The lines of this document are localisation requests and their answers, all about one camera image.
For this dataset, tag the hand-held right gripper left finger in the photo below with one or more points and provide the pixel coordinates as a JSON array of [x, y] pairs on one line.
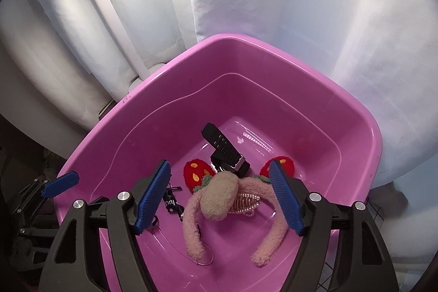
[[154, 196]]

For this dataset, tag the pink plastic tub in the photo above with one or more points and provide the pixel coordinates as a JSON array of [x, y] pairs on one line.
[[273, 107]]

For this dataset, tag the pink strawberry plush headband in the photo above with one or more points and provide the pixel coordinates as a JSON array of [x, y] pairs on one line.
[[193, 234]]

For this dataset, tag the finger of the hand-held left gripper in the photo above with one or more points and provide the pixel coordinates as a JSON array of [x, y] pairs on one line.
[[60, 184]]

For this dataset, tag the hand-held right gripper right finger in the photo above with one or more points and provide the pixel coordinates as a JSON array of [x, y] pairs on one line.
[[285, 199]]

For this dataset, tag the thin metal bangle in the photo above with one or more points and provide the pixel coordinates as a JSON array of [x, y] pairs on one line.
[[212, 257]]

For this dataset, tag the black hair clip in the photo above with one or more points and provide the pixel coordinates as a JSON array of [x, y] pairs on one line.
[[175, 188]]

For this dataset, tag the black wrist watch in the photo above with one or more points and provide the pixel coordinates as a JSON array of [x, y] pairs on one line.
[[222, 148]]

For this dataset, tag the pearl hair claw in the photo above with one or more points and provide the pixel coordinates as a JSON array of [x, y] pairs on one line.
[[244, 204]]

